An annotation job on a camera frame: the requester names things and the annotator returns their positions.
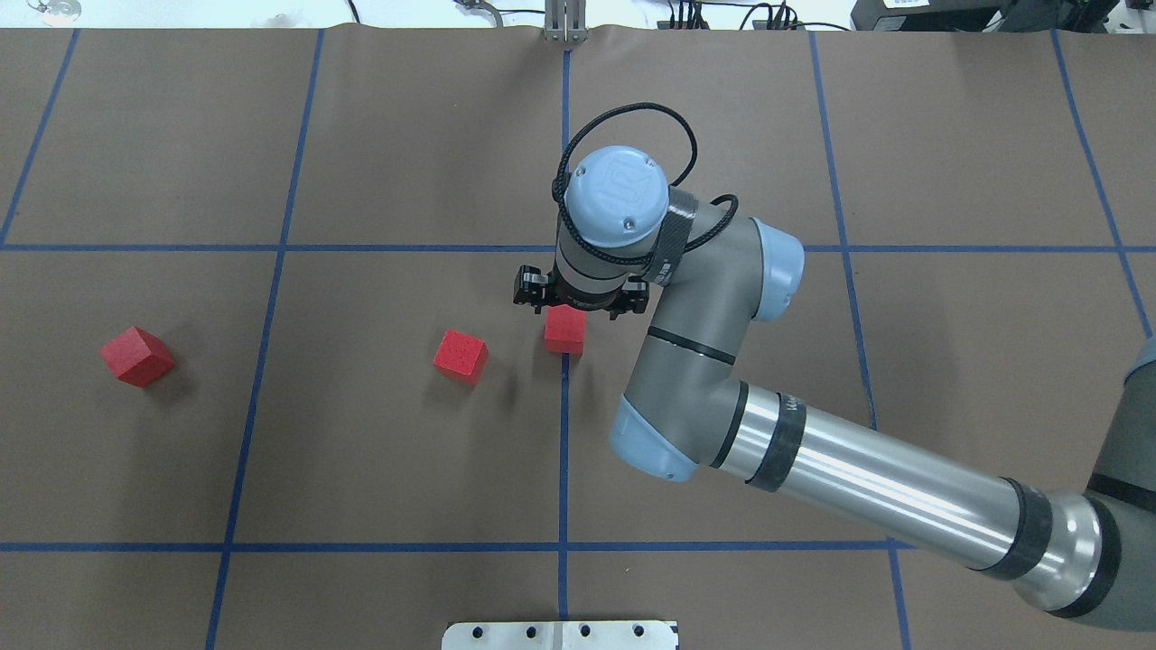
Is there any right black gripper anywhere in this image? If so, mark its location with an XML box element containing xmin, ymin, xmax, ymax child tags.
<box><xmin>513</xmin><ymin>265</ymin><xmax>651</xmax><ymax>320</ymax></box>

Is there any red block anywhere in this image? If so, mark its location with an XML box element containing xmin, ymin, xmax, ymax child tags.
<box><xmin>544</xmin><ymin>305</ymin><xmax>587</xmax><ymax>357</ymax></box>
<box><xmin>434</xmin><ymin>330</ymin><xmax>489</xmax><ymax>385</ymax></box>

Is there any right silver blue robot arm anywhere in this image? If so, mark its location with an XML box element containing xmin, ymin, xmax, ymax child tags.
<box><xmin>516</xmin><ymin>145</ymin><xmax>1153</xmax><ymax>631</ymax></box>

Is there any red block near left arm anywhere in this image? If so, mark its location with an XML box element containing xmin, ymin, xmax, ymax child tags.
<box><xmin>99</xmin><ymin>328</ymin><xmax>176</xmax><ymax>387</ymax></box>

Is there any black box with label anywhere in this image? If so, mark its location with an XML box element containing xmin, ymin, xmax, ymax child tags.
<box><xmin>850</xmin><ymin>1</ymin><xmax>1003</xmax><ymax>34</ymax></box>

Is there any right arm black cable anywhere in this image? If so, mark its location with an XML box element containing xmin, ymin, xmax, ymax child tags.
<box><xmin>553</xmin><ymin>102</ymin><xmax>741</xmax><ymax>254</ymax></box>

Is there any aluminium frame post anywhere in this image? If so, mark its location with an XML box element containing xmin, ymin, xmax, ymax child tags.
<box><xmin>544</xmin><ymin>0</ymin><xmax>590</xmax><ymax>44</ymax></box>

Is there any white camera stand pedestal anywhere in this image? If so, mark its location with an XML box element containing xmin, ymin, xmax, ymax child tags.
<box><xmin>440</xmin><ymin>618</ymin><xmax>681</xmax><ymax>649</ymax></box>

